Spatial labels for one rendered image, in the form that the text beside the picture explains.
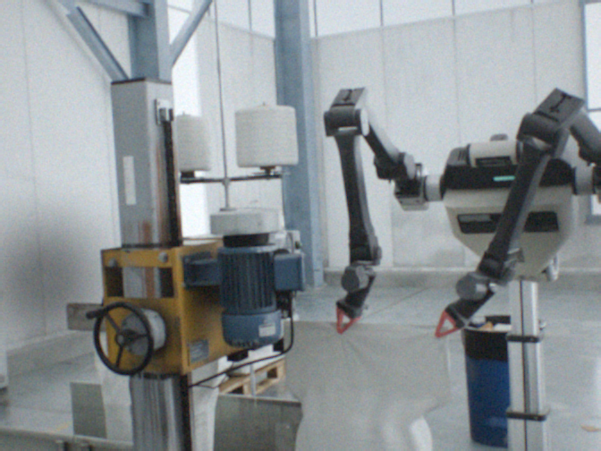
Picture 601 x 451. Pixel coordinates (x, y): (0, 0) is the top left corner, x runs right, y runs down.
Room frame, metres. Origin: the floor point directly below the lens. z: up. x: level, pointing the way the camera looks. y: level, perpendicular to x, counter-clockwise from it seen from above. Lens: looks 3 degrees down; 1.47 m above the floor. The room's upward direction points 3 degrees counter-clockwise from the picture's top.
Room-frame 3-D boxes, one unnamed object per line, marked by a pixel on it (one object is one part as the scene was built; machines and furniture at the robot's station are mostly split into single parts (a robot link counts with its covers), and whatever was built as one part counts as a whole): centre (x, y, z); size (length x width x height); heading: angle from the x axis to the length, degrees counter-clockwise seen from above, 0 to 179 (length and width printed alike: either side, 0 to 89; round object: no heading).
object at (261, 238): (1.89, 0.14, 1.35); 0.12 x 0.12 x 0.04
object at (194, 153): (2.15, 0.31, 1.61); 0.15 x 0.14 x 0.17; 63
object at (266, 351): (5.64, 0.48, 0.20); 0.67 x 0.43 x 0.15; 153
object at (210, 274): (1.90, 0.23, 1.27); 0.12 x 0.09 x 0.09; 153
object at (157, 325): (1.85, 0.41, 1.14); 0.11 x 0.06 x 0.11; 63
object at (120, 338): (1.78, 0.44, 1.13); 0.18 x 0.11 x 0.18; 63
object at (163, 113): (1.91, 0.32, 1.68); 0.05 x 0.03 x 0.06; 153
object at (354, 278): (2.06, -0.15, 1.24); 0.11 x 0.09 x 0.12; 152
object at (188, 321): (2.03, 0.34, 1.18); 0.34 x 0.25 x 0.31; 153
